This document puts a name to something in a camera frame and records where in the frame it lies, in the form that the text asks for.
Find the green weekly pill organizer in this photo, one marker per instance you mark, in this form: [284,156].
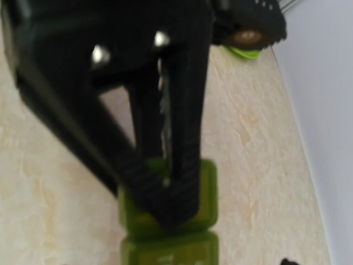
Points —
[182,234]

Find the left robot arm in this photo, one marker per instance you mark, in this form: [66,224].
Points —
[246,25]

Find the lime green plate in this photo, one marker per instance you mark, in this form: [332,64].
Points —
[248,55]

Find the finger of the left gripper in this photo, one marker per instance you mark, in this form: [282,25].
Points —
[87,70]
[184,71]

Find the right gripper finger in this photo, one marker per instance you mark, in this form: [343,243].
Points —
[287,261]

